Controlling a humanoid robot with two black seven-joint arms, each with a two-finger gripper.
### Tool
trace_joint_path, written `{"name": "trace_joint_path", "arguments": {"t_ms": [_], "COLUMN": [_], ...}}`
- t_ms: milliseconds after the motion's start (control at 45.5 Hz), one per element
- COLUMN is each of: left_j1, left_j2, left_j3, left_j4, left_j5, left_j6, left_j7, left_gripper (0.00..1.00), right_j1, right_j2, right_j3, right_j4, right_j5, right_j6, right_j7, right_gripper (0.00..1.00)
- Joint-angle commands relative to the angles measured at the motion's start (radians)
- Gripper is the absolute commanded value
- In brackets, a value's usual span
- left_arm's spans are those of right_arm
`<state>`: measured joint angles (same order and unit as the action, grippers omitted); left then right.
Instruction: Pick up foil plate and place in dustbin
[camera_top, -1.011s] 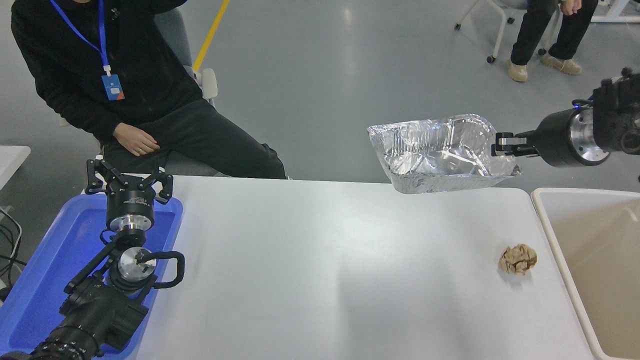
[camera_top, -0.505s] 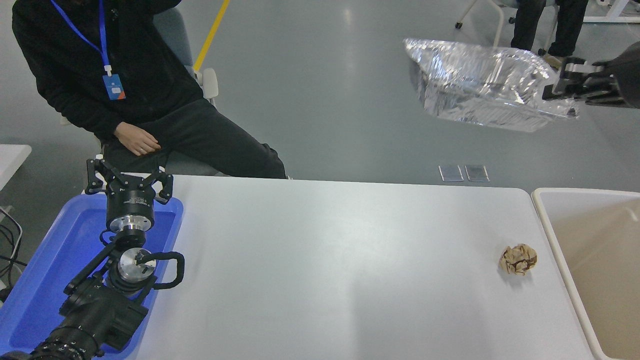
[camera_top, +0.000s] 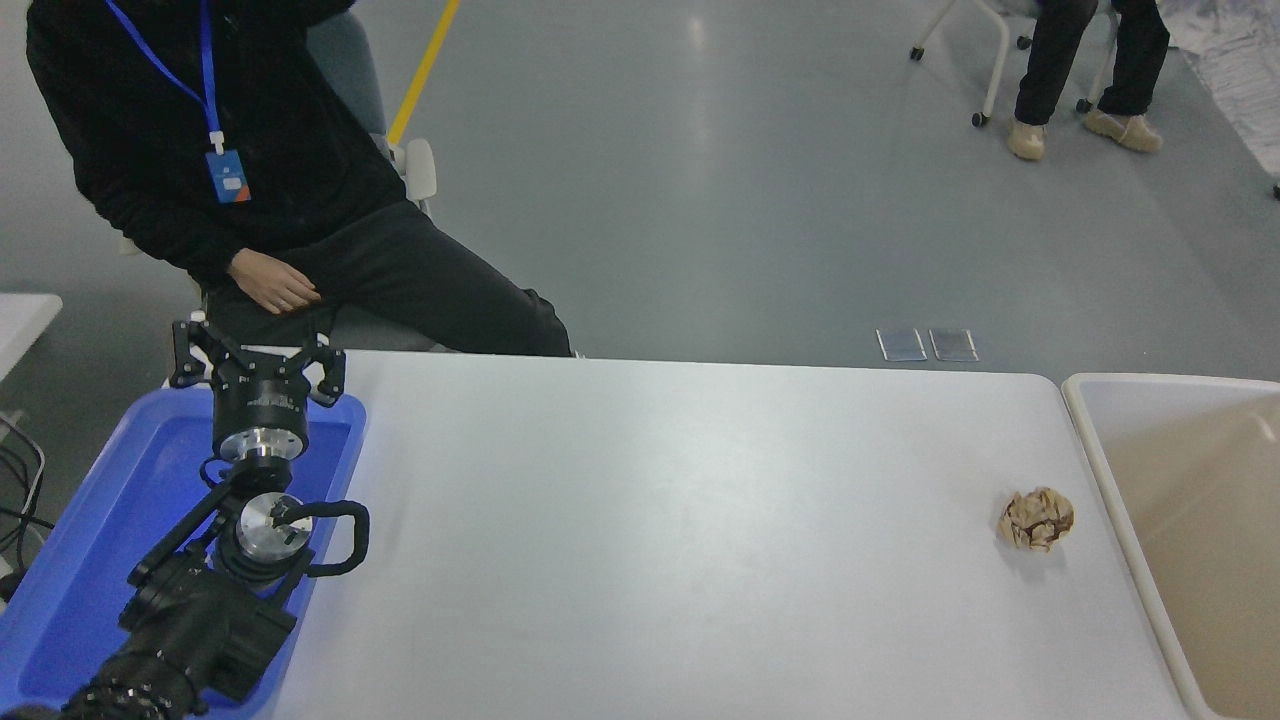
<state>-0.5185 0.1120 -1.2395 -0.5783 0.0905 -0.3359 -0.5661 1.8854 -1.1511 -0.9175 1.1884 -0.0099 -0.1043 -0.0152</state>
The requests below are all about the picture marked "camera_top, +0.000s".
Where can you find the small white table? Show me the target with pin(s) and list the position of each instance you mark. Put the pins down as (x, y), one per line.
(25, 320)

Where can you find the large pale bin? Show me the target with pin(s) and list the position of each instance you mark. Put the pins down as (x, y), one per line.
(1200, 560)

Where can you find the pale crumpled floor sheet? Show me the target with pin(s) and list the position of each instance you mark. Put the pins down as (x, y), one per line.
(1240, 70)

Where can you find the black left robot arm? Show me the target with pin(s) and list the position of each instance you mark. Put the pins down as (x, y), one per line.
(200, 630)

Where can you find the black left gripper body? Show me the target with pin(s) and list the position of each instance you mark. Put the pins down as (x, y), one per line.
(262, 405)

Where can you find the silver floor plate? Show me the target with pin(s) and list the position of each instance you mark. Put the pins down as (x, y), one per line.
(901, 345)
(951, 345)

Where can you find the grey chair with white armrest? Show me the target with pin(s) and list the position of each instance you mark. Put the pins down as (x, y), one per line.
(350, 70)

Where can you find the person's right hand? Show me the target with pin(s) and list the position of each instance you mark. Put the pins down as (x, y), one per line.
(275, 285)

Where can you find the blue plastic tray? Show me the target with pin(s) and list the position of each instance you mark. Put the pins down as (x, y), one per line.
(100, 520)

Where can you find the white frame wheeled chair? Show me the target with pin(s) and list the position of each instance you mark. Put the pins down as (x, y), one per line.
(995, 70)

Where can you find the person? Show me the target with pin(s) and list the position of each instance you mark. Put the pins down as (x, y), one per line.
(1060, 50)
(150, 120)

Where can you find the crumpled tan paper ball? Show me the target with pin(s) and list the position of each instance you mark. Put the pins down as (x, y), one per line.
(1037, 518)

